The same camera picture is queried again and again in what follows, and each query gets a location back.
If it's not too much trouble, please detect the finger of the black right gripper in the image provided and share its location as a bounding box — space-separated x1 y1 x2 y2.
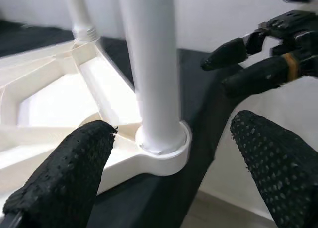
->
200 37 249 71
221 54 300 99

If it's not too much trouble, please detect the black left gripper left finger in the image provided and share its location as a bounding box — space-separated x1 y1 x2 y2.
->
2 120 119 228

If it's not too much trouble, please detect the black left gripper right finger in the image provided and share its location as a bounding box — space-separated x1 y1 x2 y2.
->
230 110 318 228

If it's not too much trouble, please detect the white plastic table top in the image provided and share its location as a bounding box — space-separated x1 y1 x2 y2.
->
0 38 194 196

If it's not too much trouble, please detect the black table cloth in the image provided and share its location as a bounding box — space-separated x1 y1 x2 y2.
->
0 20 240 228

